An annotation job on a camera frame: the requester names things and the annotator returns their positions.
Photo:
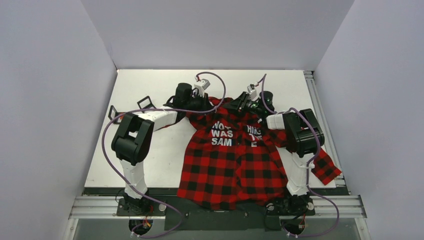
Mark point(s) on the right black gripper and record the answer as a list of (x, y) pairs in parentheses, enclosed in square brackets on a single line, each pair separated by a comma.
[(242, 101)]

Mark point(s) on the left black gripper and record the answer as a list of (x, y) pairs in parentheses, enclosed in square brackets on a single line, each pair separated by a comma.
[(205, 104)]

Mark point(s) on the red black plaid shirt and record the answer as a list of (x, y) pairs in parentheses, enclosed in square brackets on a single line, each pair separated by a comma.
[(230, 159)]

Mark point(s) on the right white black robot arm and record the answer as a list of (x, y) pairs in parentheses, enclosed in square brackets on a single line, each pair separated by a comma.
[(303, 131)]

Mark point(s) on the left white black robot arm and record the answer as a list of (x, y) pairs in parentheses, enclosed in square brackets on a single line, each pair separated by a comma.
[(133, 137)]

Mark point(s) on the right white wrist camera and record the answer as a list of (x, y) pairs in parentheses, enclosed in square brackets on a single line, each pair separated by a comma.
[(252, 91)]

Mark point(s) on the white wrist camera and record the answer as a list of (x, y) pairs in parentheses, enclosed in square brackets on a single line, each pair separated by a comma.
[(201, 86), (252, 91)]

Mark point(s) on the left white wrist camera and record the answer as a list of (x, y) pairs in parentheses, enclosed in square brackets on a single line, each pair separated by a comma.
[(201, 86)]

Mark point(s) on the black frame stand right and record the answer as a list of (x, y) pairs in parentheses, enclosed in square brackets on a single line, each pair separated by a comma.
[(146, 103)]

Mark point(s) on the black frame stand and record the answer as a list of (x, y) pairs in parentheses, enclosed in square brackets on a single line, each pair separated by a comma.
[(146, 103), (113, 113)]

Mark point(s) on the black frame stand left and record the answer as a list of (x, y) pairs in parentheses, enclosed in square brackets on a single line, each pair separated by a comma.
[(113, 113)]

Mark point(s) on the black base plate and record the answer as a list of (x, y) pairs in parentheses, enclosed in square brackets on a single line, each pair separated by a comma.
[(185, 215)]

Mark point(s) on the aluminium front rail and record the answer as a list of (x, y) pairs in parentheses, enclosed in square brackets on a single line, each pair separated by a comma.
[(106, 207)]

